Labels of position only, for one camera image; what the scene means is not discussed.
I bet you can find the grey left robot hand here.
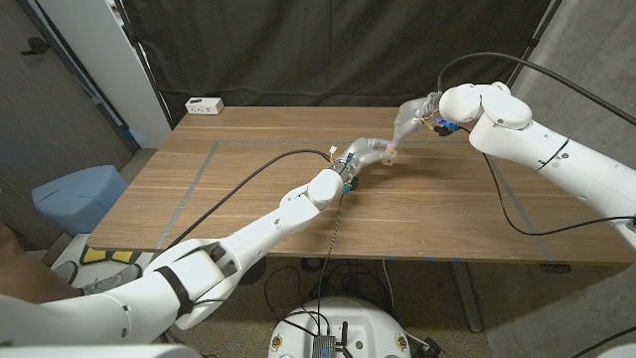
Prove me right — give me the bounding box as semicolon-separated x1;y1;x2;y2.
333;136;398;188

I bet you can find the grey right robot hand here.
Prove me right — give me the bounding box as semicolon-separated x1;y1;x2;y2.
391;91;445;150

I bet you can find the black backdrop curtain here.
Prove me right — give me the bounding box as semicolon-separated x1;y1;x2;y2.
121;0;565;123

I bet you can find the white power strip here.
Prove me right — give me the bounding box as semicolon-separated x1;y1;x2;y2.
184;96;225;116

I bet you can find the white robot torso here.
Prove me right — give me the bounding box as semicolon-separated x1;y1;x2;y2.
267;296;412;358

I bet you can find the grey table leg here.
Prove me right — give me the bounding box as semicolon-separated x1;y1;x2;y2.
449;262;484;333

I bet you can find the grey electronics box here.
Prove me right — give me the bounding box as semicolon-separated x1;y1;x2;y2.
311;333;338;358

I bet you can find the black floor device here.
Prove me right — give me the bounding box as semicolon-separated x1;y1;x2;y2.
421;336;447;358

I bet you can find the white cabinet panel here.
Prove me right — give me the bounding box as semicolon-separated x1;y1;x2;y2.
37;0;173;149

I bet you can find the grey black sneaker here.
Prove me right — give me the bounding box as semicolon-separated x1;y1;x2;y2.
52;261;79;285
81;263;143;297

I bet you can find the blue padded stool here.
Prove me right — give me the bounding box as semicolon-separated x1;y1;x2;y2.
31;164;129;238

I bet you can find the yellow black floor object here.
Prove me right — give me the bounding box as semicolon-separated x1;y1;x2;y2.
81;247;135;265

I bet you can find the person's bare leg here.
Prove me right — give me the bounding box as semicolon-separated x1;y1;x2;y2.
0;223;85;305

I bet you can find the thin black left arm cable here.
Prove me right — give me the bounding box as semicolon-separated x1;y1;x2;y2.
191;192;347;339

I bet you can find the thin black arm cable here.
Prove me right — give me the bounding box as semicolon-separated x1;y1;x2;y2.
191;192;347;339
459;126;636;238

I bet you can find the black floor cable bundle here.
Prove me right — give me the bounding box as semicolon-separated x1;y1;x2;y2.
262;257;398;324

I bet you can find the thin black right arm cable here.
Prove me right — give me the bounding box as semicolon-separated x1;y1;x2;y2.
459;126;636;238

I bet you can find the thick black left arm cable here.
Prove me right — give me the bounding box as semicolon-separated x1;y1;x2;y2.
163;148;335;253

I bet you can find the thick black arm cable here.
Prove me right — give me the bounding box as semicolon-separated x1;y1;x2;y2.
436;52;636;128
163;148;335;253

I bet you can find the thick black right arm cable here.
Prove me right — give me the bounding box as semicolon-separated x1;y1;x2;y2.
436;52;636;128

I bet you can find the black door handle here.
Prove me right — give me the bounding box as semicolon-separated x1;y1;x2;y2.
20;37;51;56

